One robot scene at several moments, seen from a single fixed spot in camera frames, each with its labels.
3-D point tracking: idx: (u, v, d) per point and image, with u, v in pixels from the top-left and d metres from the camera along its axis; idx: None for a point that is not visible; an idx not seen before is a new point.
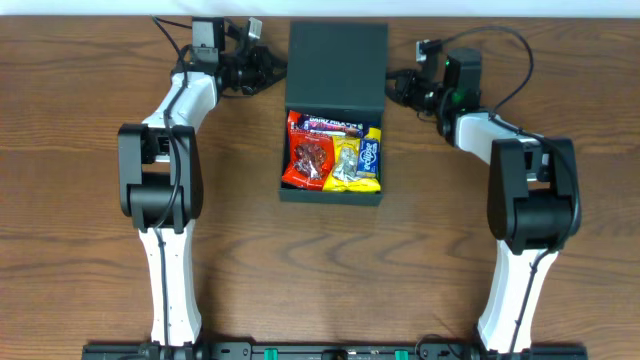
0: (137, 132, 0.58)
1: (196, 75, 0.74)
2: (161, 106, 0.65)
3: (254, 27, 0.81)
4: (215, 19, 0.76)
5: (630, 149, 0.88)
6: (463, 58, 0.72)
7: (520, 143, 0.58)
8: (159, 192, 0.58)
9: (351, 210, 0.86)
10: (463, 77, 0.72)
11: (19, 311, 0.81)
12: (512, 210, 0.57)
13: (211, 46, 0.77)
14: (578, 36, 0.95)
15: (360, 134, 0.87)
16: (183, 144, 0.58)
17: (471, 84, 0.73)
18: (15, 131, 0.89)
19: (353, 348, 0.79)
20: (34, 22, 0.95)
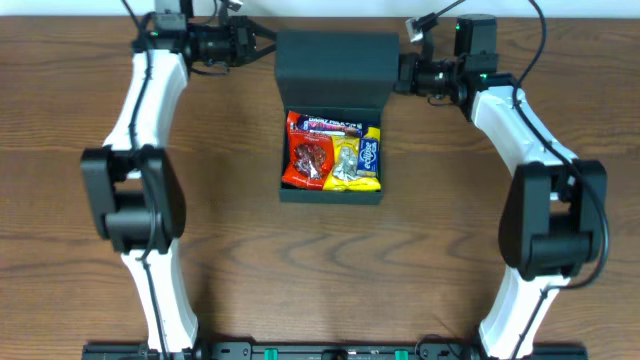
0: (102, 157, 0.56)
1: (160, 58, 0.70)
2: (124, 116, 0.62)
3: None
4: None
5: (632, 148, 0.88)
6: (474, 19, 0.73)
7: (542, 170, 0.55)
8: (137, 215, 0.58)
9: (351, 210, 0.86)
10: (476, 38, 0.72)
11: (17, 311, 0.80)
12: (526, 241, 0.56)
13: (176, 12, 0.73)
14: (574, 38, 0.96)
15: (360, 134, 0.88)
16: (153, 167, 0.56)
17: (485, 47, 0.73)
18: (17, 132, 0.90)
19: (354, 348, 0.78)
20: (43, 27, 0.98)
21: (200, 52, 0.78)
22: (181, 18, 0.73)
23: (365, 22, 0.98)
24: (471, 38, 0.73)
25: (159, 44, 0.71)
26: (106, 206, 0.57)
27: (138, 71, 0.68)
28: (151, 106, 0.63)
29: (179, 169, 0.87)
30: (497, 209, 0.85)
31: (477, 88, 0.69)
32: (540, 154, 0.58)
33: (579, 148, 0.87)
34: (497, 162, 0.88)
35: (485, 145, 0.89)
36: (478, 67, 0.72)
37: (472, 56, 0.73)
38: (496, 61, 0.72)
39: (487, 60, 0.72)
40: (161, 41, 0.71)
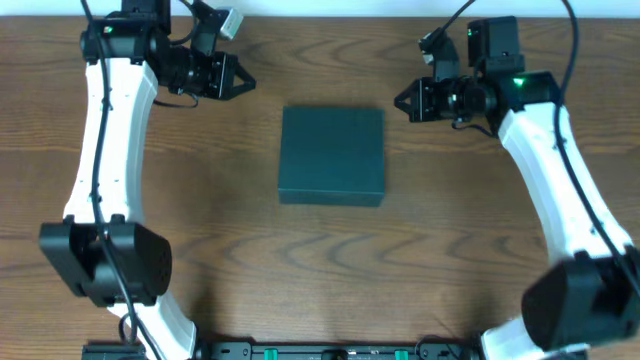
0: (63, 231, 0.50)
1: (120, 77, 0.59)
2: (83, 168, 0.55)
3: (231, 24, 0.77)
4: None
5: (633, 149, 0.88)
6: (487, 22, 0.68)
7: (591, 270, 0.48)
8: (111, 280, 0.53)
9: (351, 210, 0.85)
10: (493, 38, 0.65)
11: (18, 310, 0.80)
12: (560, 330, 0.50)
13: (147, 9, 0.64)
14: (577, 37, 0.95)
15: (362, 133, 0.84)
16: (123, 243, 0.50)
17: (505, 48, 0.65)
18: (16, 131, 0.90)
19: (353, 348, 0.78)
20: (37, 24, 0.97)
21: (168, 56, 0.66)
22: (154, 10, 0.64)
23: (368, 22, 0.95)
24: (490, 38, 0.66)
25: (118, 39, 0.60)
26: (78, 276, 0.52)
27: (95, 94, 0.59)
28: (117, 145, 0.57)
29: (180, 169, 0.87)
30: (498, 209, 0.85)
31: (510, 104, 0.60)
32: (586, 235, 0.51)
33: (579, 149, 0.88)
34: (498, 162, 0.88)
35: (486, 145, 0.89)
36: (502, 69, 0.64)
37: (492, 58, 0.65)
38: (522, 61, 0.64)
39: (510, 63, 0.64)
40: (122, 35, 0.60)
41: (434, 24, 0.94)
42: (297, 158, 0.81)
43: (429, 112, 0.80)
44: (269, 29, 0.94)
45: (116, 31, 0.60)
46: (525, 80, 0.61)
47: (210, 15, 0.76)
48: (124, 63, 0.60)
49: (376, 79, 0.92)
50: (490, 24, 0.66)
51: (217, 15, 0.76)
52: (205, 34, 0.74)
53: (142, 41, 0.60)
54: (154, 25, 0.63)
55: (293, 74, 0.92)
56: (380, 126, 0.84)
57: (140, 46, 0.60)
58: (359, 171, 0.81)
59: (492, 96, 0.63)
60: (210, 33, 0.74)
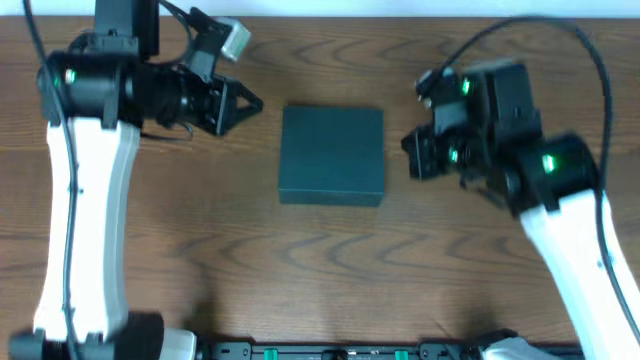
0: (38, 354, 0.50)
1: (87, 149, 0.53)
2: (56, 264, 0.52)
3: (233, 40, 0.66)
4: None
5: (633, 149, 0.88)
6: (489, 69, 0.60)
7: None
8: None
9: (351, 210, 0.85)
10: (501, 91, 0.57)
11: (20, 310, 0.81)
12: None
13: (125, 35, 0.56)
14: None
15: (362, 132, 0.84)
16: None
17: (516, 105, 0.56)
18: (16, 131, 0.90)
19: (353, 348, 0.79)
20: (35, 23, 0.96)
21: (150, 100, 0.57)
22: (132, 35, 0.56)
23: (367, 22, 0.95)
24: (496, 97, 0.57)
25: (85, 79, 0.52)
26: None
27: (60, 175, 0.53)
28: (89, 239, 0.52)
29: (179, 169, 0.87)
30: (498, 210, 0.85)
31: (540, 197, 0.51)
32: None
33: None
34: None
35: None
36: (513, 137, 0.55)
37: (500, 119, 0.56)
38: (529, 122, 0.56)
39: (520, 125, 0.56)
40: (89, 73, 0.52)
41: (434, 24, 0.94)
42: (298, 158, 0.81)
43: (433, 167, 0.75)
44: (269, 29, 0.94)
45: (82, 67, 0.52)
46: (556, 159, 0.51)
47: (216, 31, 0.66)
48: (94, 125, 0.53)
49: (376, 79, 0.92)
50: (493, 77, 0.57)
51: (219, 32, 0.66)
52: (200, 54, 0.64)
53: (115, 79, 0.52)
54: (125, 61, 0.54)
55: (293, 74, 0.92)
56: (380, 125, 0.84)
57: (111, 93, 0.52)
58: (359, 171, 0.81)
59: (514, 177, 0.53)
60: (209, 53, 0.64)
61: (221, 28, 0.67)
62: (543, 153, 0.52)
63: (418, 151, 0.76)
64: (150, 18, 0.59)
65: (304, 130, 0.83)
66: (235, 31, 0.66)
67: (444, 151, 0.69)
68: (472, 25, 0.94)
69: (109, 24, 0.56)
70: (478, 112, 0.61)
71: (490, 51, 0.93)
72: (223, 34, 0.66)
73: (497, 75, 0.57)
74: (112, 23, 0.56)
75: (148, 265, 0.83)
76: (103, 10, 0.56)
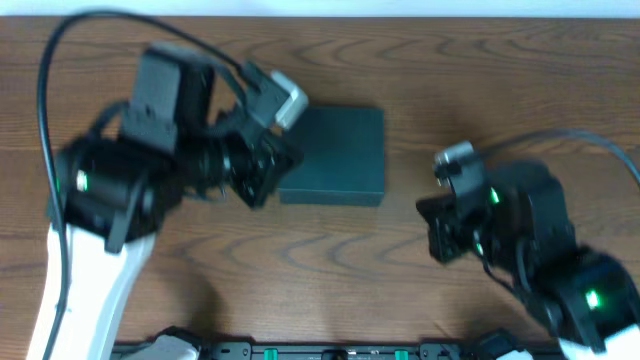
0: None
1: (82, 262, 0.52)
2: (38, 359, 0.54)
3: (285, 112, 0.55)
4: (186, 59, 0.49)
5: (632, 149, 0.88)
6: (524, 183, 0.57)
7: None
8: None
9: (352, 209, 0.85)
10: (539, 208, 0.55)
11: (21, 310, 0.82)
12: None
13: (164, 117, 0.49)
14: (578, 36, 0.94)
15: (362, 131, 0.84)
16: None
17: (550, 222, 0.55)
18: (15, 131, 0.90)
19: (353, 348, 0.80)
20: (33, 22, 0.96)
21: (164, 201, 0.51)
22: (172, 123, 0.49)
23: (368, 21, 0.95)
24: (532, 219, 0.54)
25: (99, 182, 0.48)
26: None
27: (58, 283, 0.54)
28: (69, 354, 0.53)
29: None
30: None
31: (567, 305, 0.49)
32: None
33: (578, 149, 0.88)
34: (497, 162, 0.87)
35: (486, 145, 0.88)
36: (549, 257, 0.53)
37: (536, 247, 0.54)
38: (564, 246, 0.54)
39: (558, 245, 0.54)
40: (104, 178, 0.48)
41: (434, 23, 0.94)
42: None
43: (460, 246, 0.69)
44: (269, 29, 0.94)
45: (103, 165, 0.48)
46: (598, 292, 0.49)
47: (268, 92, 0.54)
48: (96, 242, 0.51)
49: (376, 80, 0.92)
50: (527, 197, 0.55)
51: (275, 96, 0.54)
52: (244, 121, 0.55)
53: (131, 193, 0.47)
54: (146, 165, 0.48)
55: (293, 74, 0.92)
56: (379, 124, 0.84)
57: (124, 204, 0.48)
58: (359, 169, 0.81)
59: (554, 308, 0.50)
60: (257, 112, 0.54)
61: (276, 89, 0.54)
62: (582, 288, 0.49)
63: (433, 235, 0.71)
64: (198, 97, 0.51)
65: (304, 130, 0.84)
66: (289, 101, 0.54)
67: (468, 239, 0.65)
68: (472, 25, 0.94)
69: (147, 102, 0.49)
70: (512, 225, 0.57)
71: (490, 51, 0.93)
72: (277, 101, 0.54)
73: (531, 192, 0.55)
74: (150, 96, 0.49)
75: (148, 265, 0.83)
76: (147, 88, 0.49)
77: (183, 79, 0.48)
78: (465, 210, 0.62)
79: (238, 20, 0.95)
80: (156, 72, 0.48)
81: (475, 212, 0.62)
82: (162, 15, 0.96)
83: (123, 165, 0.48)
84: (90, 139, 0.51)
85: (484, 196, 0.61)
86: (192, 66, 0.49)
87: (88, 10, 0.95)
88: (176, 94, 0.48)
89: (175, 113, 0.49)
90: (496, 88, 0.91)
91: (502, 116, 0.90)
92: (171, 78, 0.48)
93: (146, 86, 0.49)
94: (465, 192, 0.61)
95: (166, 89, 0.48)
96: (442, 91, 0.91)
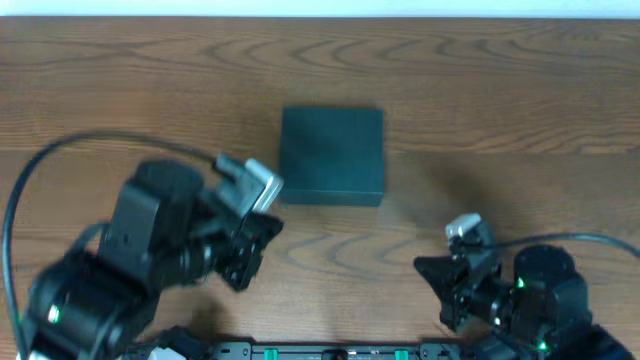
0: None
1: None
2: None
3: (267, 198, 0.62)
4: (165, 192, 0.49)
5: (631, 149, 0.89)
6: (555, 282, 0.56)
7: None
8: None
9: (351, 209, 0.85)
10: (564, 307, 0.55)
11: (20, 310, 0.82)
12: None
13: (139, 250, 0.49)
14: (578, 36, 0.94)
15: (362, 131, 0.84)
16: None
17: (571, 312, 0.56)
18: (15, 131, 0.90)
19: (353, 348, 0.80)
20: (33, 23, 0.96)
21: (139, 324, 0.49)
22: (145, 253, 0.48)
23: (367, 21, 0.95)
24: (554, 311, 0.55)
25: (72, 319, 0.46)
26: None
27: None
28: None
29: None
30: (497, 209, 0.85)
31: None
32: None
33: (578, 149, 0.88)
34: (497, 162, 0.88)
35: (486, 145, 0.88)
36: (568, 342, 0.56)
37: (557, 333, 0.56)
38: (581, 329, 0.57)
39: (575, 330, 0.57)
40: (79, 313, 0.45)
41: (433, 24, 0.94)
42: (297, 157, 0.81)
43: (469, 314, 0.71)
44: (268, 29, 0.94)
45: (77, 299, 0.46)
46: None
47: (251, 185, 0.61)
48: None
49: (376, 80, 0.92)
50: (553, 293, 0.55)
51: (251, 186, 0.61)
52: (225, 216, 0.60)
53: (102, 327, 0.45)
54: (125, 299, 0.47)
55: (293, 74, 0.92)
56: (379, 124, 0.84)
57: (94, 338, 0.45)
58: (359, 170, 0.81)
59: None
60: (239, 201, 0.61)
61: (252, 180, 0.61)
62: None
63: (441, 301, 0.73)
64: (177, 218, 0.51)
65: (304, 130, 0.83)
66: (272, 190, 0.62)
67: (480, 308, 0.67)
68: (472, 25, 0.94)
69: (125, 229, 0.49)
70: (529, 310, 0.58)
71: (490, 51, 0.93)
72: (254, 191, 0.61)
73: (557, 290, 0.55)
74: (129, 228, 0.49)
75: None
76: (125, 217, 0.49)
77: (162, 208, 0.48)
78: (478, 279, 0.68)
79: (237, 20, 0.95)
80: (135, 204, 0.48)
81: (486, 281, 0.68)
82: (162, 15, 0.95)
83: (99, 299, 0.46)
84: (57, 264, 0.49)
85: (491, 265, 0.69)
86: (172, 195, 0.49)
87: (88, 10, 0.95)
88: (155, 224, 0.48)
89: (152, 240, 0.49)
90: (495, 88, 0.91)
91: (502, 116, 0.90)
92: (150, 209, 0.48)
93: (126, 214, 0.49)
94: (475, 265, 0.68)
95: (145, 220, 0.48)
96: (441, 91, 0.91)
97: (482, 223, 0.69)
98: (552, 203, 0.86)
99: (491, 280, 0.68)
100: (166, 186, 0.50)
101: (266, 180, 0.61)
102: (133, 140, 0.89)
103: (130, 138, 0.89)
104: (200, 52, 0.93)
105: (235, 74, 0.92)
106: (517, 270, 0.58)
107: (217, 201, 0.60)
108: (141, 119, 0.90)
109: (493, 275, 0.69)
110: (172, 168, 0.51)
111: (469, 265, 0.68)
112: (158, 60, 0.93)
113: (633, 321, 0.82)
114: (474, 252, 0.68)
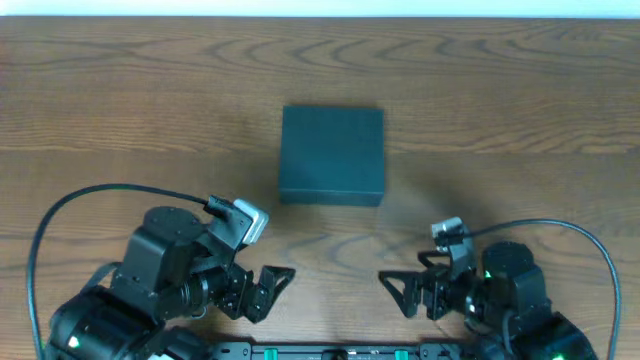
0: None
1: None
2: None
3: (254, 232, 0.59)
4: (170, 236, 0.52)
5: (632, 149, 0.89)
6: (509, 267, 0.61)
7: None
8: None
9: (351, 209, 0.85)
10: (523, 292, 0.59)
11: (21, 310, 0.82)
12: None
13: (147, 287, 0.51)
14: (578, 36, 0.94)
15: (363, 131, 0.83)
16: None
17: (533, 299, 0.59)
18: (15, 132, 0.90)
19: (353, 348, 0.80)
20: (33, 23, 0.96)
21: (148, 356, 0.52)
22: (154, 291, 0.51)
23: (368, 22, 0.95)
24: (517, 297, 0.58)
25: (91, 350, 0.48)
26: None
27: None
28: None
29: (180, 169, 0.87)
30: (498, 209, 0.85)
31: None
32: None
33: (578, 149, 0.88)
34: (497, 162, 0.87)
35: (486, 145, 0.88)
36: (532, 325, 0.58)
37: (520, 314, 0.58)
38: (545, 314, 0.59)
39: (539, 316, 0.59)
40: (96, 344, 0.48)
41: (434, 24, 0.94)
42: (298, 157, 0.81)
43: (442, 308, 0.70)
44: (269, 29, 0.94)
45: (94, 331, 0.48)
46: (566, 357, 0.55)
47: (237, 221, 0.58)
48: None
49: (376, 79, 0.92)
50: (516, 281, 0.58)
51: (239, 222, 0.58)
52: (220, 255, 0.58)
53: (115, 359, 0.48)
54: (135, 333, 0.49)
55: (293, 74, 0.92)
56: (379, 124, 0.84)
57: None
58: (359, 170, 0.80)
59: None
60: (230, 238, 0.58)
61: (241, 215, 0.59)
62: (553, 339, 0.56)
63: (415, 290, 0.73)
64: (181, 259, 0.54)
65: (304, 131, 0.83)
66: (258, 224, 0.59)
67: (458, 300, 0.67)
68: (472, 25, 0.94)
69: (134, 271, 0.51)
70: (498, 299, 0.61)
71: (490, 51, 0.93)
72: (243, 227, 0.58)
73: (519, 279, 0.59)
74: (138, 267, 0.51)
75: None
76: (134, 261, 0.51)
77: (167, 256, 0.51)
78: (457, 273, 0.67)
79: (238, 20, 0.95)
80: (144, 250, 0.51)
81: (466, 277, 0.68)
82: (161, 15, 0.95)
83: (113, 330, 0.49)
84: (73, 297, 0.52)
85: (471, 263, 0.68)
86: (177, 242, 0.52)
87: (88, 11, 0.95)
88: (161, 269, 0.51)
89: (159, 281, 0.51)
90: (496, 88, 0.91)
91: (501, 116, 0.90)
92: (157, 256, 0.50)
93: (135, 259, 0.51)
94: (457, 261, 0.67)
95: (152, 265, 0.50)
96: (442, 91, 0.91)
97: (462, 225, 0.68)
98: (552, 203, 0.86)
99: (470, 277, 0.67)
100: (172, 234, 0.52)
101: (254, 216, 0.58)
102: (133, 140, 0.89)
103: (130, 138, 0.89)
104: (200, 53, 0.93)
105: (236, 74, 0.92)
106: (485, 263, 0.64)
107: (210, 240, 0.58)
108: (141, 119, 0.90)
109: (471, 273, 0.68)
110: (176, 218, 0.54)
111: (452, 258, 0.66)
112: (159, 60, 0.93)
113: (633, 321, 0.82)
114: (455, 246, 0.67)
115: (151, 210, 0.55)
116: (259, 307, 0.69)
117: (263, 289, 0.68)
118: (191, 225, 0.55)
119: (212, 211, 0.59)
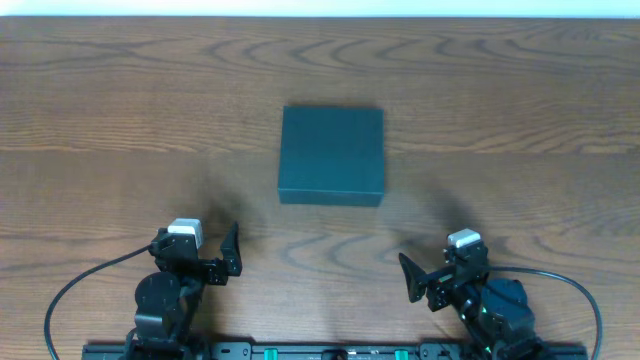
0: None
1: None
2: None
3: (196, 232, 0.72)
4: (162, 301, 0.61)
5: (631, 149, 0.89)
6: (504, 308, 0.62)
7: None
8: None
9: (351, 209, 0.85)
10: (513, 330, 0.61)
11: (21, 310, 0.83)
12: None
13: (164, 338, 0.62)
14: (578, 36, 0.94)
15: (365, 129, 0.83)
16: None
17: (524, 334, 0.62)
18: (15, 132, 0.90)
19: (353, 348, 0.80)
20: (33, 23, 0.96)
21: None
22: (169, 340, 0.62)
23: (367, 21, 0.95)
24: (507, 333, 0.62)
25: None
26: None
27: None
28: None
29: (179, 169, 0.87)
30: (498, 209, 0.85)
31: None
32: None
33: (578, 149, 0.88)
34: (497, 162, 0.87)
35: (486, 145, 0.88)
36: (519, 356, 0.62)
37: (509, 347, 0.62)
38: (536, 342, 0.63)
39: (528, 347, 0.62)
40: None
41: (434, 24, 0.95)
42: (297, 157, 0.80)
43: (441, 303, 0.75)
44: (269, 29, 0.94)
45: None
46: None
47: (179, 239, 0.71)
48: None
49: (375, 79, 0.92)
50: (507, 323, 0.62)
51: (185, 240, 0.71)
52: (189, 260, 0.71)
53: None
54: None
55: (293, 74, 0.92)
56: (379, 124, 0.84)
57: None
58: (359, 170, 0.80)
59: None
60: (189, 250, 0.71)
61: (182, 233, 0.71)
62: None
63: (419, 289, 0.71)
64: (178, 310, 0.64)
65: (303, 132, 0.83)
66: (196, 226, 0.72)
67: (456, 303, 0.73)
68: (472, 25, 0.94)
69: (146, 336, 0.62)
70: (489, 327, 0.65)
71: (490, 51, 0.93)
72: (189, 241, 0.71)
73: (511, 319, 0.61)
74: (148, 334, 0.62)
75: (148, 265, 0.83)
76: (145, 331, 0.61)
77: (165, 319, 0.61)
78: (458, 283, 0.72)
79: (238, 21, 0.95)
80: (147, 323, 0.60)
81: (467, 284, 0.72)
82: (160, 15, 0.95)
83: None
84: None
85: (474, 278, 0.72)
86: (168, 306, 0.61)
87: (87, 10, 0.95)
88: (166, 325, 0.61)
89: (169, 334, 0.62)
90: (496, 88, 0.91)
91: (501, 115, 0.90)
92: (157, 323, 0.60)
93: (144, 331, 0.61)
94: (461, 274, 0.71)
95: (158, 330, 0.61)
96: (442, 91, 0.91)
97: (480, 244, 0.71)
98: (552, 203, 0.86)
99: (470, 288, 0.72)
100: (159, 304, 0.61)
101: (190, 228, 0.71)
102: (133, 141, 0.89)
103: (130, 138, 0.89)
104: (200, 52, 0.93)
105: (235, 74, 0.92)
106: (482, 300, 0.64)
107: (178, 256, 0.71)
108: (141, 118, 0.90)
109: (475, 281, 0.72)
110: (157, 286, 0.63)
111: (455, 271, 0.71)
112: (158, 60, 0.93)
113: (633, 321, 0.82)
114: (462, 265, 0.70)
115: (140, 283, 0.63)
116: (235, 268, 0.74)
117: (231, 258, 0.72)
118: (168, 284, 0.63)
119: (156, 248, 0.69)
